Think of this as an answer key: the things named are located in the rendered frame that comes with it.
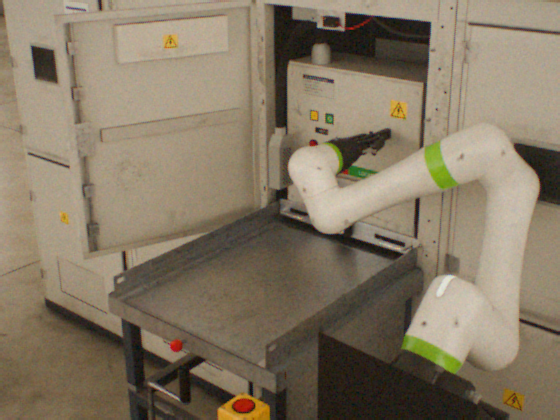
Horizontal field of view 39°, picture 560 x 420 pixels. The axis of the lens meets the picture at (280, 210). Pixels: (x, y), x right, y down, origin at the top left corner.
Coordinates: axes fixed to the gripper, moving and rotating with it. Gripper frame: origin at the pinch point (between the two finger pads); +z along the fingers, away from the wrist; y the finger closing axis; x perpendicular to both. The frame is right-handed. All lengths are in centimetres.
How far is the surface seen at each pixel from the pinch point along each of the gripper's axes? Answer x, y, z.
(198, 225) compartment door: -37, -58, -20
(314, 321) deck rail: -34, 14, -50
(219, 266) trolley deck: -38, -33, -36
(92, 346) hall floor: -123, -141, -9
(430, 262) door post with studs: -34.8, 18.8, -0.9
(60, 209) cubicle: -64, -163, -2
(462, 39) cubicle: 30.5, 23.5, -0.8
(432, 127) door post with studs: 5.8, 16.6, -0.8
